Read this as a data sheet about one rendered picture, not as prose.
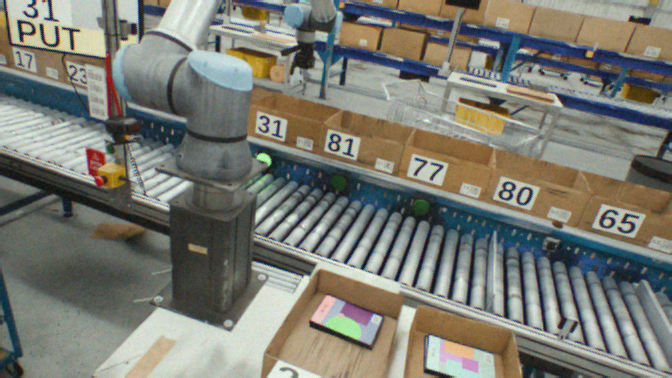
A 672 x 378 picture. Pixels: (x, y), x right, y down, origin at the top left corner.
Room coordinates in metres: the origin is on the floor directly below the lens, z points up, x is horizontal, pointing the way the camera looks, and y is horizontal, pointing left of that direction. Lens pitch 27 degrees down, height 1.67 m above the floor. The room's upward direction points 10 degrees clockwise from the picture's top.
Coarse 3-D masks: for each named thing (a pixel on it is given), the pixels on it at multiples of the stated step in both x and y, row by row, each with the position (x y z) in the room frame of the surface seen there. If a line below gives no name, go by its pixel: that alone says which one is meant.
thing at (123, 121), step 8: (112, 120) 1.40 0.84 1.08; (120, 120) 1.40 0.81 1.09; (128, 120) 1.41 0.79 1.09; (136, 120) 1.43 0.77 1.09; (112, 128) 1.39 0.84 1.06; (120, 128) 1.39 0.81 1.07; (128, 128) 1.38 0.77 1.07; (136, 128) 1.41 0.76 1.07; (112, 136) 1.41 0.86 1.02; (120, 136) 1.41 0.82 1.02; (112, 144) 1.41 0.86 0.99; (120, 144) 1.40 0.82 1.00
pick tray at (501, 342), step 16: (416, 320) 0.91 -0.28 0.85; (432, 320) 0.97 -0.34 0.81; (448, 320) 0.97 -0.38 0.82; (464, 320) 0.96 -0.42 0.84; (416, 336) 0.95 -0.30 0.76; (448, 336) 0.96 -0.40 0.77; (464, 336) 0.96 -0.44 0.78; (480, 336) 0.95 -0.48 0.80; (496, 336) 0.94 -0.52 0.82; (512, 336) 0.92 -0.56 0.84; (416, 352) 0.89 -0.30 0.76; (496, 352) 0.94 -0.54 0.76; (512, 352) 0.88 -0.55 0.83; (416, 368) 0.83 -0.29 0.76; (496, 368) 0.88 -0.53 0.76; (512, 368) 0.84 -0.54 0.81
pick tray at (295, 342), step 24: (312, 288) 1.03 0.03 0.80; (336, 288) 1.06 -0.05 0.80; (360, 288) 1.04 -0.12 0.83; (312, 312) 0.97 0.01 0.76; (384, 312) 1.02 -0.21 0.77; (288, 336) 0.86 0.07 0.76; (312, 336) 0.88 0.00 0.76; (384, 336) 0.93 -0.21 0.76; (264, 360) 0.71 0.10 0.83; (288, 360) 0.78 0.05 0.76; (312, 360) 0.80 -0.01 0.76; (336, 360) 0.81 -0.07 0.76; (360, 360) 0.82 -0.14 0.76; (384, 360) 0.84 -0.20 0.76
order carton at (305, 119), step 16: (272, 96) 2.23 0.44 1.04; (288, 96) 2.25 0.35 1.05; (256, 112) 1.98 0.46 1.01; (272, 112) 1.96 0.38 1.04; (288, 112) 2.25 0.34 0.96; (304, 112) 2.22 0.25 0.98; (320, 112) 2.20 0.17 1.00; (336, 112) 2.18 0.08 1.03; (288, 128) 1.93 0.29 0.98; (304, 128) 1.91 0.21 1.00; (320, 128) 1.89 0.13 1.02; (288, 144) 1.93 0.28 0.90
